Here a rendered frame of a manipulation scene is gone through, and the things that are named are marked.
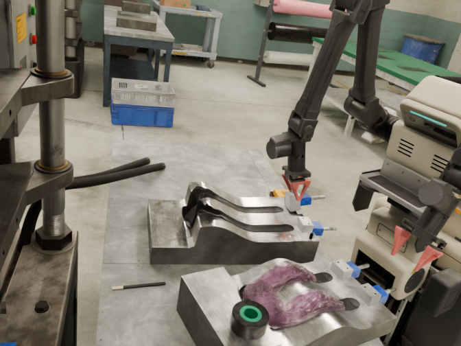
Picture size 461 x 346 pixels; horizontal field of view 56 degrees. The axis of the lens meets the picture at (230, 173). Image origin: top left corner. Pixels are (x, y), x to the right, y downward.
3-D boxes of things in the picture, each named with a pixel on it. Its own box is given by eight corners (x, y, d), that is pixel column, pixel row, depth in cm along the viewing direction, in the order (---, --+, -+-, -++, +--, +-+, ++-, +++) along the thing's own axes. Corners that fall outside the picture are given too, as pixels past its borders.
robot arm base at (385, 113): (401, 120, 148) (374, 108, 157) (394, 107, 142) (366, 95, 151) (385, 140, 148) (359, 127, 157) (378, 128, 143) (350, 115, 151)
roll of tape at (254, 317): (223, 314, 95) (226, 302, 93) (257, 309, 98) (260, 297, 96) (237, 343, 88) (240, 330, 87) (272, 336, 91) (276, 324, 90)
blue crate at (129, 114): (167, 114, 474) (169, 95, 464) (172, 128, 439) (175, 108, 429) (110, 110, 456) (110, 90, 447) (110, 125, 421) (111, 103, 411)
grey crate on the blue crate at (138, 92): (169, 96, 465) (171, 82, 458) (175, 109, 430) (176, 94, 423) (110, 91, 447) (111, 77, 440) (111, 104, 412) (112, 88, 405)
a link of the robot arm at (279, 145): (315, 126, 131) (300, 113, 137) (284, 132, 126) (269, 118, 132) (307, 159, 138) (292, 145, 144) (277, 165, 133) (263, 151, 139)
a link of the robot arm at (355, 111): (385, 112, 145) (374, 106, 149) (375, 95, 138) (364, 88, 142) (365, 132, 146) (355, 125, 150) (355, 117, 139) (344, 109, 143)
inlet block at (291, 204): (321, 201, 150) (321, 186, 148) (327, 206, 145) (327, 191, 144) (285, 206, 148) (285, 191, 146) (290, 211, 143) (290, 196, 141)
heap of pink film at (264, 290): (309, 270, 122) (315, 248, 119) (352, 314, 109) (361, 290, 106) (229, 290, 109) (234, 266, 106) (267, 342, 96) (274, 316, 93)
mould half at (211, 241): (286, 218, 157) (295, 186, 152) (312, 264, 135) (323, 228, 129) (147, 214, 145) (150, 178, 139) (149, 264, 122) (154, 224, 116)
